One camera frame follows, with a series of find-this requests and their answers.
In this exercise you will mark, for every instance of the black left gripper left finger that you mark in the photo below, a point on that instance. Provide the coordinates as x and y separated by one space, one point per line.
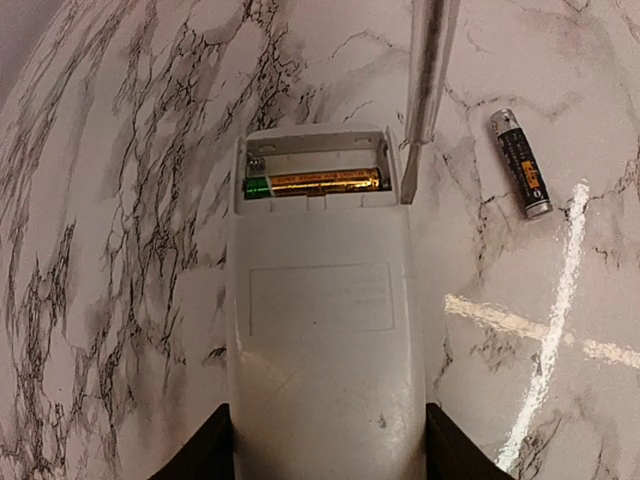
207 455

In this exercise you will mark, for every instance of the black silver AAA battery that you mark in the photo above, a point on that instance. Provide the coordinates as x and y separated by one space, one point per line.
521 162

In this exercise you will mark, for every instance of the white remote control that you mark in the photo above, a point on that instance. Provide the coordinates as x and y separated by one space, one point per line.
325 343

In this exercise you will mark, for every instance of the gold green AAA battery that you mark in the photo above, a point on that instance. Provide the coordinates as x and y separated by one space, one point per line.
314 184

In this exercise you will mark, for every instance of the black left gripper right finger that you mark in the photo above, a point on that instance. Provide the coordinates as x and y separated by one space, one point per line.
450 453

